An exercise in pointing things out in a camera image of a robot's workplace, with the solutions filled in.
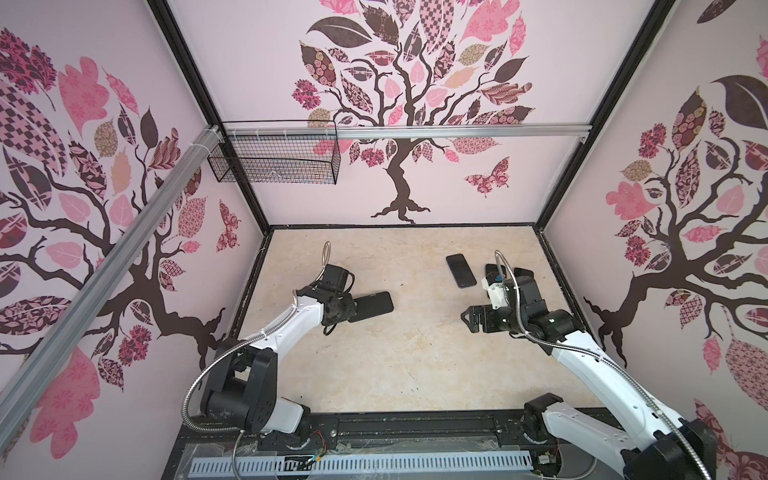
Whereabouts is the dark smartphone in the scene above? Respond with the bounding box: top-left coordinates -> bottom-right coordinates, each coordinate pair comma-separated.
446,253 -> 477,289

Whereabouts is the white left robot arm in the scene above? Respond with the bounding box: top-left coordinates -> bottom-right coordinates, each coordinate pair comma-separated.
200,265 -> 356,434

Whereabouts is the left flexible metal conduit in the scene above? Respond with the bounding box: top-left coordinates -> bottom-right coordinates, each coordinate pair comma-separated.
181,241 -> 335,434

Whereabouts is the flexible metal conduit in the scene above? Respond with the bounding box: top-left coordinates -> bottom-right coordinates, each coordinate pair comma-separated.
493,250 -> 712,480
181,241 -> 335,434

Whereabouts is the right flexible metal conduit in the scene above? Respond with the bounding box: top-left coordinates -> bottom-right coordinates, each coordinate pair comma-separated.
493,250 -> 712,480

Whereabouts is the silver aluminium crossbar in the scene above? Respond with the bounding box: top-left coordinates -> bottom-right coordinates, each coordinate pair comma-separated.
225,122 -> 592,140

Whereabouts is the silver aluminium side bar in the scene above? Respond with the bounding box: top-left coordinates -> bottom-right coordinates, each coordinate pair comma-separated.
1,125 -> 222,446

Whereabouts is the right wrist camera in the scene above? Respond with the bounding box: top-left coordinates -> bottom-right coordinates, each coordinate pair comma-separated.
482,276 -> 509,310

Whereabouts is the white slotted cable duct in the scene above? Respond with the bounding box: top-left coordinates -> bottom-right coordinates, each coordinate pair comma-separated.
188,451 -> 533,479

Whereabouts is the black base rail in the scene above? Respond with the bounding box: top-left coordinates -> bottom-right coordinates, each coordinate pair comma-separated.
161,407 -> 679,480

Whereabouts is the black wire basket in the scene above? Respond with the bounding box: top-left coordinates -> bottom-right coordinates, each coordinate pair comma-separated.
208,120 -> 341,185

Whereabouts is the black corner frame post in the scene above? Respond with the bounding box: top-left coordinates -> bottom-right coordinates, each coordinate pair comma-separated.
147,0 -> 271,235

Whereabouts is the black right corner post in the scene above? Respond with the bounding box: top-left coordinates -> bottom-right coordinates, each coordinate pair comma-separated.
534,0 -> 678,233

